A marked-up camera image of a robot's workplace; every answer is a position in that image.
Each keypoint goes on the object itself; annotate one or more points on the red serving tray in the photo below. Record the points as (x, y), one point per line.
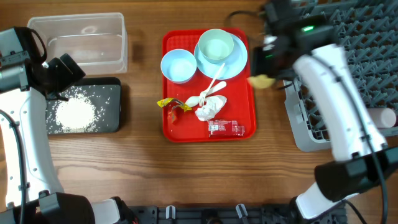
(239, 93)

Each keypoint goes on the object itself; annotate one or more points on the white plastic fork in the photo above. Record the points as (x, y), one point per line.
(204, 93)

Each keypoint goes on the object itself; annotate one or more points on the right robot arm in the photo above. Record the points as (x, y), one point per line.
(362, 159)

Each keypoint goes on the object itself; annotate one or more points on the light blue plate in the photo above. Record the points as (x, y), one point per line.
(234, 64)

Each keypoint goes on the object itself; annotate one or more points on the mint green bowl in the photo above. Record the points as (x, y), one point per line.
(216, 45)

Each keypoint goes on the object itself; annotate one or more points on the pink plastic cup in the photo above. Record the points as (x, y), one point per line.
(383, 117)

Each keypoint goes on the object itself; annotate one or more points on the black plastic tray bin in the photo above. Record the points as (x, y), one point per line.
(114, 88)

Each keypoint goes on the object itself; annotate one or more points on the white napkin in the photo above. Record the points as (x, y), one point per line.
(213, 105)

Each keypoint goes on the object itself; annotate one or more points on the yellow snack wrapper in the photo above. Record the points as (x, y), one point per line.
(173, 104)

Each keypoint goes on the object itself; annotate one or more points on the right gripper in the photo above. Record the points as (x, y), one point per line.
(258, 66)

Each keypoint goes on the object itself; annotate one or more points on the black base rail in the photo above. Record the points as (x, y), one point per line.
(266, 214)

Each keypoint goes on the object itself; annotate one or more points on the grey dishwasher rack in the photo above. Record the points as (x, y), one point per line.
(368, 32)

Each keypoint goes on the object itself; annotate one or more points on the yellow plastic cup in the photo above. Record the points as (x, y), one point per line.
(261, 81)

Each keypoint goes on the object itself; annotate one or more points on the red snack wrapper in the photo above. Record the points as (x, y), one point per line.
(225, 128)

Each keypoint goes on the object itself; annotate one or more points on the white rice pile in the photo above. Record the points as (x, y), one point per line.
(85, 111)

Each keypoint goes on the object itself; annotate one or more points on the light blue bowl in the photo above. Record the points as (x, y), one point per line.
(178, 66)

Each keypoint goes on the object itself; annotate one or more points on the clear plastic bin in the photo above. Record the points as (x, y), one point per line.
(98, 43)

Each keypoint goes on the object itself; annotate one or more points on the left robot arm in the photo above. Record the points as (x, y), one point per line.
(34, 193)

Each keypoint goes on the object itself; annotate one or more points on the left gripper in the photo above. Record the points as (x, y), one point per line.
(68, 78)

